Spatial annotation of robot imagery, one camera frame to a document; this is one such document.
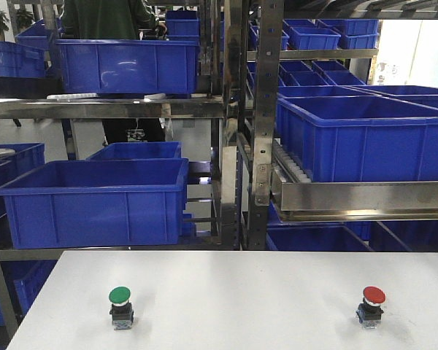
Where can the green mushroom push button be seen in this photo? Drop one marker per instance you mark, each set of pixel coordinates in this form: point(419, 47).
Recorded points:
point(121, 311)

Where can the red mushroom push button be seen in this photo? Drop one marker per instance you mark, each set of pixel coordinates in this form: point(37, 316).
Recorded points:
point(369, 311)

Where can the blue bin behind lower left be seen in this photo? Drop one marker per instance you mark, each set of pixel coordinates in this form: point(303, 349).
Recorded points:
point(139, 150)

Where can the large blue bin right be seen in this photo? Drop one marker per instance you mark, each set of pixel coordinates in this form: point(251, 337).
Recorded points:
point(360, 138)

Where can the steel shelving rack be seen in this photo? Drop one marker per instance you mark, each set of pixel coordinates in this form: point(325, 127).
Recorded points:
point(249, 172)

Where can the blue bin upper left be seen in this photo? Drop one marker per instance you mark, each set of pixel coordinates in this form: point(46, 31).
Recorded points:
point(128, 66)

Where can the person in green jacket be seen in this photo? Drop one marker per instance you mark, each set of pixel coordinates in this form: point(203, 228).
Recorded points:
point(110, 19)

